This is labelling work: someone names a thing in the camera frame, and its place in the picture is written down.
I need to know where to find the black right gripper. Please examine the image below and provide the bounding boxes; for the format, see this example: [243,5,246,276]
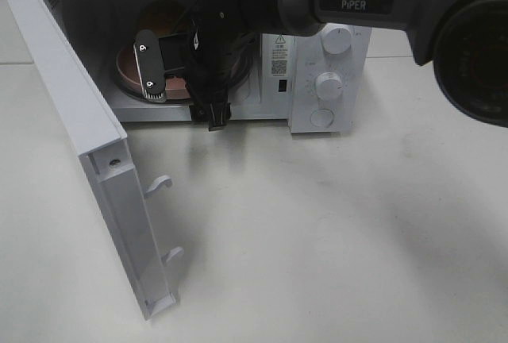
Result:
[158,28,254,132]

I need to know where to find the pink plate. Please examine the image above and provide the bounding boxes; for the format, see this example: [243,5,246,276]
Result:
[115,46,252,102]

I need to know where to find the burger bun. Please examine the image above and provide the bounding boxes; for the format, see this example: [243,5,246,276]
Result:
[136,0,189,37]

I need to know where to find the white microwave door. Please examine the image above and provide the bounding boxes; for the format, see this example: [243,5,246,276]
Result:
[6,0,183,320]

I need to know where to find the round door release button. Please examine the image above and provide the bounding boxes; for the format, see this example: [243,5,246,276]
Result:
[310,109,334,128]

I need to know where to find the white timer knob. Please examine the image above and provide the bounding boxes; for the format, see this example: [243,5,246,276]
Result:
[315,72,343,101]

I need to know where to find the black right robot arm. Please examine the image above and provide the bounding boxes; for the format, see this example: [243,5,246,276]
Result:
[156,0,507,128]

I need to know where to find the white warning label sticker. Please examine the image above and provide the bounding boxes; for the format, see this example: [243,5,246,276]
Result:
[269,35,291,77]

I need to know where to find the white microwave oven body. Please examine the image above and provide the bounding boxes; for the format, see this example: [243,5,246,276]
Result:
[44,0,371,133]

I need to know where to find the upper white power knob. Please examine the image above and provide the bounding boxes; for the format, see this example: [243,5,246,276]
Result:
[321,24,352,55]

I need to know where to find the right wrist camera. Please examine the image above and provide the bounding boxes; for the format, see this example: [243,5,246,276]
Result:
[133,29,167,103]

